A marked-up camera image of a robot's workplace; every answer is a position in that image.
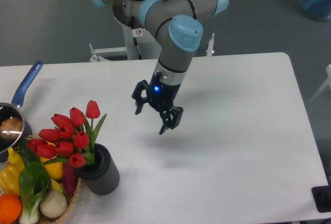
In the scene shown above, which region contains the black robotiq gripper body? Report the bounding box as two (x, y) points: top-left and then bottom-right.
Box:
(147, 72), (181, 112)

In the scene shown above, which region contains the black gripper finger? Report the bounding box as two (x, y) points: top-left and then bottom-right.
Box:
(132, 80), (149, 115)
(159, 106), (184, 135)

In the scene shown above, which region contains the red tulip bouquet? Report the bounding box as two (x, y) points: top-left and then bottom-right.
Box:
(27, 100), (107, 168)

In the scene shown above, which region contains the dark grey ribbed vase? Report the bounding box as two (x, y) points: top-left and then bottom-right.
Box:
(74, 144), (120, 196)

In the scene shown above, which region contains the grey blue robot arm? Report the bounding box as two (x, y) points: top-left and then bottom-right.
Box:
(93, 0), (229, 133)

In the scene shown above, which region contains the purple eggplant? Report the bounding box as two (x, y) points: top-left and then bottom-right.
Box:
(63, 162), (78, 196)

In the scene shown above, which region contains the yellow squash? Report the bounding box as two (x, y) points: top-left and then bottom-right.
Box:
(44, 162), (64, 182)

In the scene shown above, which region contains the woven wicker basket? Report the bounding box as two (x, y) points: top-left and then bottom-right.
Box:
(15, 138), (81, 223)

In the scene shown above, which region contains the yellow lemon piece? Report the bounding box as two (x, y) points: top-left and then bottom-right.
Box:
(51, 179), (64, 193)

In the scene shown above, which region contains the dark green cucumber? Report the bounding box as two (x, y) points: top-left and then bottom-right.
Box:
(19, 139), (40, 166)

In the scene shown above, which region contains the bread roll in pan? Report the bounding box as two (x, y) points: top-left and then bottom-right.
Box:
(1, 117), (23, 140)

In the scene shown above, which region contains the green bok choy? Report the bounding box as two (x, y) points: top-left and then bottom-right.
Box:
(19, 161), (51, 223)

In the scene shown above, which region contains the beige round potato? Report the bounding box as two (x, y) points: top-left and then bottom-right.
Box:
(40, 190), (68, 218)

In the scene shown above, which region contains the yellow bell pepper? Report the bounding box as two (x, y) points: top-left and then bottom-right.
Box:
(1, 165), (20, 196)

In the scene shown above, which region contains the black device at edge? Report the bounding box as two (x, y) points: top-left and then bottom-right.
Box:
(311, 186), (330, 213)

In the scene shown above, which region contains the orange fruit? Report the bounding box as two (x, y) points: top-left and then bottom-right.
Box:
(1, 193), (22, 223)

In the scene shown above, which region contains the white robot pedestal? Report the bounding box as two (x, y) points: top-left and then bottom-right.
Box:
(88, 0), (217, 63)

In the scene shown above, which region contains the black pedestal cable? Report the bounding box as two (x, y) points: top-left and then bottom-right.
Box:
(130, 16), (143, 60)

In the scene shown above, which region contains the blue handled saucepan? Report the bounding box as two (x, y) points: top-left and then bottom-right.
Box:
(1, 61), (43, 162)

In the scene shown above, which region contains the white frame at right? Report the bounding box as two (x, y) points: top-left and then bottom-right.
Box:
(308, 64), (330, 105)

